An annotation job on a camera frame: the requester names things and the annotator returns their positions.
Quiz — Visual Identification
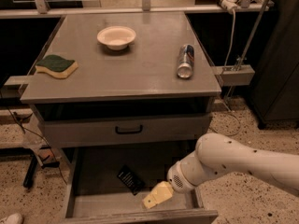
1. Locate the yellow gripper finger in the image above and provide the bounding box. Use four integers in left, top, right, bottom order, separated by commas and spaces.
142, 181, 174, 209

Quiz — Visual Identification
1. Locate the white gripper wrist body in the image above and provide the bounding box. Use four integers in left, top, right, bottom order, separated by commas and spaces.
167, 161, 195, 193

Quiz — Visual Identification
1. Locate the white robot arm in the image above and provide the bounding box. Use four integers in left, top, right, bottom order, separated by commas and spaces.
142, 133, 299, 209

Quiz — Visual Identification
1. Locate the open grey middle drawer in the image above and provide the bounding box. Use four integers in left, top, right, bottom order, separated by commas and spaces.
62, 142, 218, 224

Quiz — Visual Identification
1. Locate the grey cabinet counter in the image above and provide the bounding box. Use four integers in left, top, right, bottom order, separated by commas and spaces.
21, 12, 221, 104

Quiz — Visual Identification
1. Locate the closed grey upper drawer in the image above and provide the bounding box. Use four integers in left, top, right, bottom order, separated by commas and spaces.
39, 114, 211, 147

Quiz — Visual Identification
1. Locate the silver blue drink can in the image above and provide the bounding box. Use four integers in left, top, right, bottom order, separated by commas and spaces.
177, 44, 194, 78

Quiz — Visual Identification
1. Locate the black clamp tool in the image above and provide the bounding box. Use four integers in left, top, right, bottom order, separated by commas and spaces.
23, 146, 60, 189

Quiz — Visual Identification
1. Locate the dark cabinet at right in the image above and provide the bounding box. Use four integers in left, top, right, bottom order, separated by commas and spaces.
249, 0, 299, 129

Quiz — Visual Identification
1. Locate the white paper bowl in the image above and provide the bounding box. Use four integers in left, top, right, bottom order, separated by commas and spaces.
97, 26, 136, 50

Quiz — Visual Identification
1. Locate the white shoe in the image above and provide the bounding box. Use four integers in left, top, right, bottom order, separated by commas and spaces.
0, 213, 23, 224

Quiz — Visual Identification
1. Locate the green yellow sponge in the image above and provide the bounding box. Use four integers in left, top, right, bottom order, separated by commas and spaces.
36, 55, 78, 79

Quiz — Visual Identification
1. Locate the metal diagonal rod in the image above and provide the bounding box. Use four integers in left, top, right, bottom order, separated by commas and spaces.
233, 0, 269, 71

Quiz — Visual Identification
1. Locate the black drawer handle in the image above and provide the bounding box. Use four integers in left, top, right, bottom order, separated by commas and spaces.
115, 125, 143, 135

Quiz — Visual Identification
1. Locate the white power cable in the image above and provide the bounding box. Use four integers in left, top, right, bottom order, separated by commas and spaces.
210, 8, 243, 138

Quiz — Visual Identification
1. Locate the grey side bracket block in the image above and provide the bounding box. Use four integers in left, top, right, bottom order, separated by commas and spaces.
212, 65, 255, 87

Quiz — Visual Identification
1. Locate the grey back rail shelf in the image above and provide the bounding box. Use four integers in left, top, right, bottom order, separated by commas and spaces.
0, 3, 277, 20

